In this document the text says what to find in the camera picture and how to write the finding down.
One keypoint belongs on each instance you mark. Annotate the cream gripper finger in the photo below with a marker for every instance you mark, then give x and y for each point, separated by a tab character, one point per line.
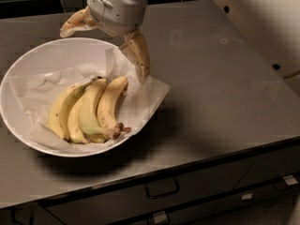
81	20
135	49

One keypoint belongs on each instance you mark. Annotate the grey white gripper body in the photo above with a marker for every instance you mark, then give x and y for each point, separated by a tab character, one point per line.
116	12

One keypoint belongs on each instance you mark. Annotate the yellow banana bunch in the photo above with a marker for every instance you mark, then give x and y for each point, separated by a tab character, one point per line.
84	113

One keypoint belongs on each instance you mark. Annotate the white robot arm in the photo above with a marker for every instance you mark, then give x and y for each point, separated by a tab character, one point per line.
272	26

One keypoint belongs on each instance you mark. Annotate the large white bowl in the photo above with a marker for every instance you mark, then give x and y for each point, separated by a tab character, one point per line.
37	56

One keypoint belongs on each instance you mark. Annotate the white paper liner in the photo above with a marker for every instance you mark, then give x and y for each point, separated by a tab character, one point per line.
146	97

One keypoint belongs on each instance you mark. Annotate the dark upper drawer front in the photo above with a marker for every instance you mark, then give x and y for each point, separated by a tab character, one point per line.
117	207

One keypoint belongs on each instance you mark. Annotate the dark right drawer front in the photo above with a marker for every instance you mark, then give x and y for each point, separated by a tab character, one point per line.
272	165

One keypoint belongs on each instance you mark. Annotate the black drawer handle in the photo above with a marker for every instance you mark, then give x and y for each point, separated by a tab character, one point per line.
161	188

